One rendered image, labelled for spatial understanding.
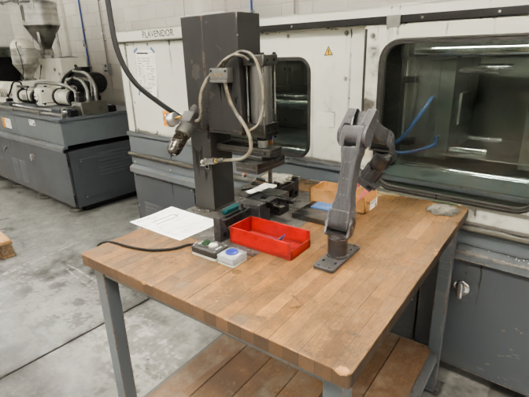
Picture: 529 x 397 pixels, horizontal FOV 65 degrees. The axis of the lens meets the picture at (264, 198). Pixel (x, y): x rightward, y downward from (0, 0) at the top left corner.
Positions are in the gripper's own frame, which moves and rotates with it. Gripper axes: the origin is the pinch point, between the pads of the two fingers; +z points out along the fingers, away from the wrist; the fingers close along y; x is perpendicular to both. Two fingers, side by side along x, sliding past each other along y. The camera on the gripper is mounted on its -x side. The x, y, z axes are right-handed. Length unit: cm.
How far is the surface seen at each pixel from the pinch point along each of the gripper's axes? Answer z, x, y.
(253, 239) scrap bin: 13.2, 42.9, 11.8
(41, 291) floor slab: 191, 28, 138
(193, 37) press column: -23, 24, 78
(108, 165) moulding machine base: 202, -107, 254
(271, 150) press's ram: -4.1, 19.9, 30.9
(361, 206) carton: 4.6, -5.3, -3.3
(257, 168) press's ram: 1.0, 27.6, 29.3
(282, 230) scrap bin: 11.5, 31.5, 8.5
